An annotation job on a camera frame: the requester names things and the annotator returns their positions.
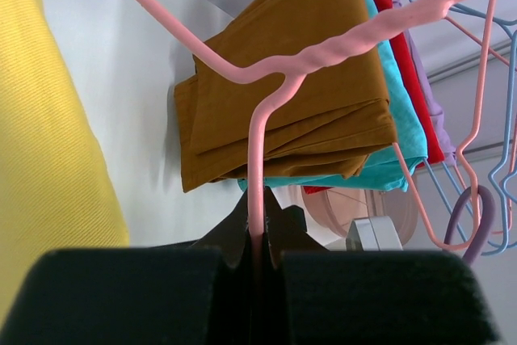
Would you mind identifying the yellow trousers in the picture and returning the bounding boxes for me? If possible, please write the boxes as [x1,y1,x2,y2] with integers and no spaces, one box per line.
[0,0,131,274]

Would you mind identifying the blue hanger of teal trousers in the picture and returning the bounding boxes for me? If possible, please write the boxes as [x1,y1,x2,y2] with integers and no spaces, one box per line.
[351,0,517,257]

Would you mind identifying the red trousers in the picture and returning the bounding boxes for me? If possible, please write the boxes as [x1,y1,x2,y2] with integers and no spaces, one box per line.
[302,0,446,196]

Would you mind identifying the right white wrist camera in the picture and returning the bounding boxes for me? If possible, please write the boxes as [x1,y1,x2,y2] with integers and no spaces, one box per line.
[346,216,402,251]

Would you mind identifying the blue hanger of red trousers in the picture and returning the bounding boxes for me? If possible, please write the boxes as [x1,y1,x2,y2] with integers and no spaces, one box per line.
[379,0,517,211]

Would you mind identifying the pink translucent plastic basket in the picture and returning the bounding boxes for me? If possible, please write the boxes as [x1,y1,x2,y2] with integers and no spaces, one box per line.
[301,187,418,245]

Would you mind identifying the teal trousers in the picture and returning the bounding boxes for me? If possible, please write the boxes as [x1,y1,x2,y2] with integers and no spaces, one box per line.
[237,0,430,193]

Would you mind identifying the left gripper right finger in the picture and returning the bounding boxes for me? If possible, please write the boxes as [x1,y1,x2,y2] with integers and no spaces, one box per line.
[260,190,503,344]

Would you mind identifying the pink hanger of brown trousers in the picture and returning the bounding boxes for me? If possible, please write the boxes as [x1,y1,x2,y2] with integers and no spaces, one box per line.
[389,0,500,251]

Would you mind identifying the pink hanger of yellow trousers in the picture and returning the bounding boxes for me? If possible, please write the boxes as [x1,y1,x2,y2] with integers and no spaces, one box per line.
[91,0,517,249]

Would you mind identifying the empty pink hanger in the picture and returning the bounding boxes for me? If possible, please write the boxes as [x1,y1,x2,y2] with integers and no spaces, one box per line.
[403,0,517,79]

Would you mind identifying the purple trousers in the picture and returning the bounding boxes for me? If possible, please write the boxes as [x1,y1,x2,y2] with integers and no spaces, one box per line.
[389,0,460,166]

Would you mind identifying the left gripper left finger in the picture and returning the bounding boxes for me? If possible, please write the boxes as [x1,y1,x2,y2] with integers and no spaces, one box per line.
[1,197,253,344]

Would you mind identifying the brown trousers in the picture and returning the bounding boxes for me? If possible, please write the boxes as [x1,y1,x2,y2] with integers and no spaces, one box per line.
[173,0,399,194]

